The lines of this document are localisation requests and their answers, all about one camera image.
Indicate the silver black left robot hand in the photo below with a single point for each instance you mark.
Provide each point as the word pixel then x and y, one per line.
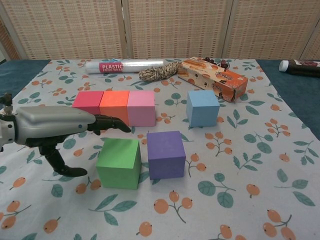
pixel 50 122

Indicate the green foam cube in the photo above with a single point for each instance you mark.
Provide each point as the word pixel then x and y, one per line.
pixel 117 165

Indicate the orange foam cube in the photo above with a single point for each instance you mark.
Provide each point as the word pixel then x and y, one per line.
pixel 113 105

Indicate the teal table cover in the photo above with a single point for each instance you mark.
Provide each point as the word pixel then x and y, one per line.
pixel 300 100

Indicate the pink foam cube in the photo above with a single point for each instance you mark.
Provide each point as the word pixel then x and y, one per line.
pixel 141 110

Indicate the purple foam cube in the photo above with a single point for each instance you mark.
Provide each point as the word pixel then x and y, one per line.
pixel 166 157

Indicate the dark grape juice bottle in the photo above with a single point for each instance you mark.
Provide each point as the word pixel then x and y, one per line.
pixel 302 68

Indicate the light blue foam cube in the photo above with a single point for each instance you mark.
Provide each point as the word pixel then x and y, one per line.
pixel 203 110

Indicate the woven bamboo folding screen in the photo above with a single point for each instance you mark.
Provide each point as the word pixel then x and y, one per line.
pixel 175 27

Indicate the dark red grape bunch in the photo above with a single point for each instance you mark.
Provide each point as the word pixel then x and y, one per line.
pixel 223 63

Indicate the plastic food wrap roll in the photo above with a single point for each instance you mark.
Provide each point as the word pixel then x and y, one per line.
pixel 140 65

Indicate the floral printed tablecloth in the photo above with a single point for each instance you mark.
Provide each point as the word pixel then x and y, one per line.
pixel 250 175

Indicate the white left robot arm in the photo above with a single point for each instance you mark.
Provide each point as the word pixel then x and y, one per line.
pixel 6 130

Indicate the red foam cube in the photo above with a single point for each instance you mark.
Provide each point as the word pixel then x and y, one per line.
pixel 87 101

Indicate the orange biscuit box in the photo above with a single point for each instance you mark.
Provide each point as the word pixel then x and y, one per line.
pixel 212 77

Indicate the brown white twine bundle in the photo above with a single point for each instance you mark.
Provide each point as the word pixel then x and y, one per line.
pixel 157 72

